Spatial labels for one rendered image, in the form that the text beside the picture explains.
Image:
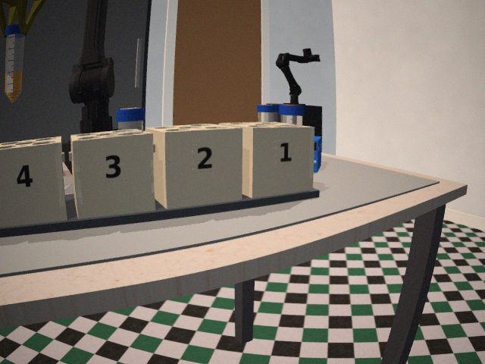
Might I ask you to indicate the blue sample tube rack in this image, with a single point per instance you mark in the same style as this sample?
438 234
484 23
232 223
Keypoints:
317 155

